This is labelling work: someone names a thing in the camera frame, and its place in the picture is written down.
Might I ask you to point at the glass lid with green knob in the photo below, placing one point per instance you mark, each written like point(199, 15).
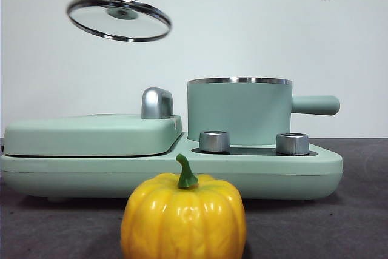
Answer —
point(121, 13)

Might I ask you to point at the yellow toy pumpkin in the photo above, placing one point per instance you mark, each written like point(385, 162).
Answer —
point(182, 219)

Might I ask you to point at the silver control knob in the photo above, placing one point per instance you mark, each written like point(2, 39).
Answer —
point(292, 144)
point(213, 142)

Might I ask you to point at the mint green cooker base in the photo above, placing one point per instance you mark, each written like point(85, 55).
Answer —
point(91, 177)

